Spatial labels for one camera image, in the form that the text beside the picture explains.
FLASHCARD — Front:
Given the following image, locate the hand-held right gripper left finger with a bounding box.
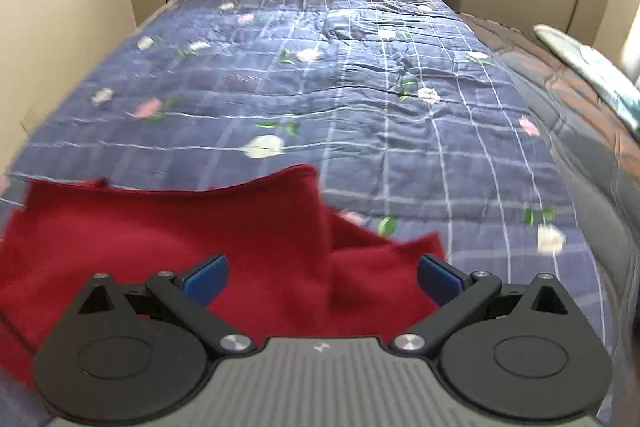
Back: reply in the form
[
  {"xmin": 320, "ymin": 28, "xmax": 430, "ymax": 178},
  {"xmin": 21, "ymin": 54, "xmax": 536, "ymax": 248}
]
[{"xmin": 76, "ymin": 253, "xmax": 256, "ymax": 354}]

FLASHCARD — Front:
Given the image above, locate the red long-sleeved shirt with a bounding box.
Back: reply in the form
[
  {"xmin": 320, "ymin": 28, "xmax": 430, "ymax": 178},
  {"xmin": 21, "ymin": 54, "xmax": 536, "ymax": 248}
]
[{"xmin": 0, "ymin": 163, "xmax": 448, "ymax": 390}]

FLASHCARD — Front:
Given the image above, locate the blue checked floral quilt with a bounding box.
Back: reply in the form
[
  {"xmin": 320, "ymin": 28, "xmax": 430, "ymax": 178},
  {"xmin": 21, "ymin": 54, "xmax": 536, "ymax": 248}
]
[{"xmin": 0, "ymin": 0, "xmax": 608, "ymax": 358}]

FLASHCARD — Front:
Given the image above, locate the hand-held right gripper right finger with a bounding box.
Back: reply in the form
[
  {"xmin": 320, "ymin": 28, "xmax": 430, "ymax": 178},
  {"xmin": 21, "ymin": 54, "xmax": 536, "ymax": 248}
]
[{"xmin": 389, "ymin": 253, "xmax": 571, "ymax": 354}]

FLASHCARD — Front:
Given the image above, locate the light blue patterned pillow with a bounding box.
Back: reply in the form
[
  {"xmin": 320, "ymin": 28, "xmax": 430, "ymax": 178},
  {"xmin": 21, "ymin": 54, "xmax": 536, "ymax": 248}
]
[{"xmin": 532, "ymin": 24, "xmax": 640, "ymax": 132}]

